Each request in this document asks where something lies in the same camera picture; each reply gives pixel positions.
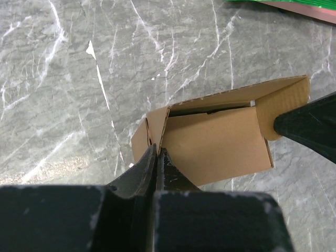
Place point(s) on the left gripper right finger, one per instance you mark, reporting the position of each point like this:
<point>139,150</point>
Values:
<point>189,219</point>

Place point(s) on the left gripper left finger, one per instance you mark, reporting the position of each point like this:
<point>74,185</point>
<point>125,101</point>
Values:
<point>75,217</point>

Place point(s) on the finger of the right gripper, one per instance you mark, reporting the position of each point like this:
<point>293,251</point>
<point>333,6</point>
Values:
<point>312,125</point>

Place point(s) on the brown cardboard box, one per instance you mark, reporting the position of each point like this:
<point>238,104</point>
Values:
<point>222,135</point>

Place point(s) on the pink three-tier shelf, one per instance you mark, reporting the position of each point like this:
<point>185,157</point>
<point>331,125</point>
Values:
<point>322,14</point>

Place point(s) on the green snack bag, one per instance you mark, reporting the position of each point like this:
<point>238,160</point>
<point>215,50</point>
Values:
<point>326,4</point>

